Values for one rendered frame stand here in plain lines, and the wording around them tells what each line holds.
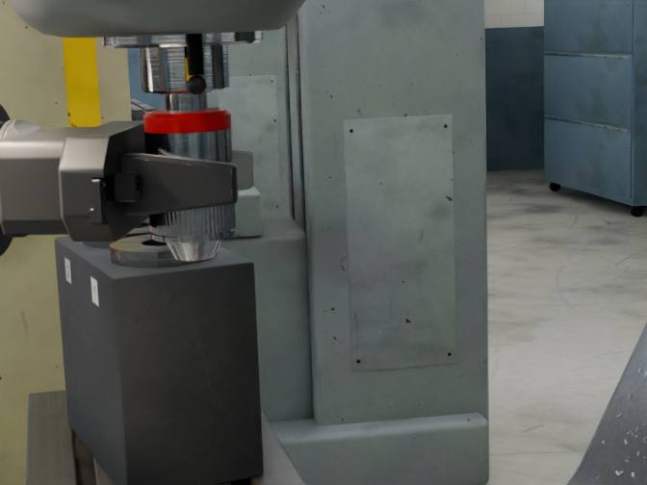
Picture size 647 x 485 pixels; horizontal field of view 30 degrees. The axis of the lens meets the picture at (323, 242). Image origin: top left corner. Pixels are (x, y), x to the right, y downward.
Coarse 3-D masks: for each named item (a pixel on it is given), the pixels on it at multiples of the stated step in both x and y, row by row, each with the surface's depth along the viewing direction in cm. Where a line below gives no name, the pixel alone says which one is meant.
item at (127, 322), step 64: (64, 256) 110; (128, 256) 98; (64, 320) 114; (128, 320) 95; (192, 320) 98; (256, 320) 100; (128, 384) 96; (192, 384) 98; (256, 384) 101; (128, 448) 97; (192, 448) 99; (256, 448) 102
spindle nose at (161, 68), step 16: (144, 48) 63; (160, 48) 62; (176, 48) 62; (208, 48) 63; (224, 48) 64; (144, 64) 63; (160, 64) 63; (176, 64) 62; (208, 64) 63; (224, 64) 64; (144, 80) 64; (160, 80) 63; (176, 80) 63; (208, 80) 63; (224, 80) 64
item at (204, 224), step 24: (144, 144) 65; (168, 144) 63; (192, 144) 63; (216, 144) 64; (168, 216) 64; (192, 216) 64; (216, 216) 64; (168, 240) 64; (192, 240) 64; (216, 240) 65
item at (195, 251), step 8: (176, 248) 65; (184, 248) 65; (192, 248) 65; (200, 248) 65; (208, 248) 65; (216, 248) 66; (176, 256) 66; (184, 256) 66; (192, 256) 65; (200, 256) 66; (208, 256) 66
